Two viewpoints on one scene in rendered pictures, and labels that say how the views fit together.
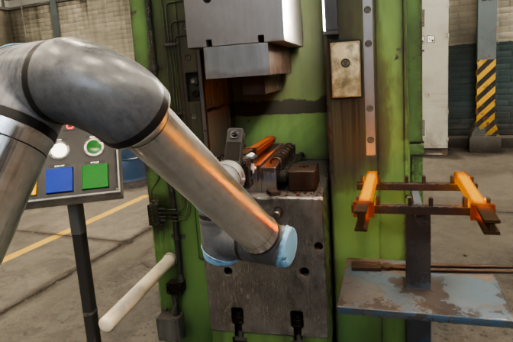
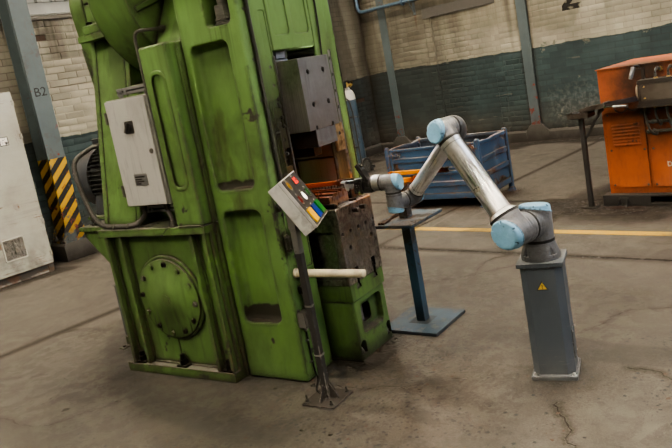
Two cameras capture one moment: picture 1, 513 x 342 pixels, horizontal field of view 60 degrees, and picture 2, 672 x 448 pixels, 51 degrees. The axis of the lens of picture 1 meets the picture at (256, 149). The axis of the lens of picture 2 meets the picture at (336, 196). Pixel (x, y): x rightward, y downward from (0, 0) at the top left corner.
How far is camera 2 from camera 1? 3.82 m
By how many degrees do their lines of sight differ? 68
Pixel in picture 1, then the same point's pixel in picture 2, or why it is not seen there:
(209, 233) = (400, 198)
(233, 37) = (324, 123)
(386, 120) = (351, 159)
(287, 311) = (370, 258)
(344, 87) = (341, 145)
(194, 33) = (311, 122)
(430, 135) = (33, 252)
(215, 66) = (321, 139)
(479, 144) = (75, 250)
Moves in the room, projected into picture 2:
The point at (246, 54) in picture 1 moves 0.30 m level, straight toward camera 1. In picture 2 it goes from (330, 131) to (380, 123)
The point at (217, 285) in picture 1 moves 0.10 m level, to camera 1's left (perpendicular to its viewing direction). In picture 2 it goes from (348, 258) to (343, 263)
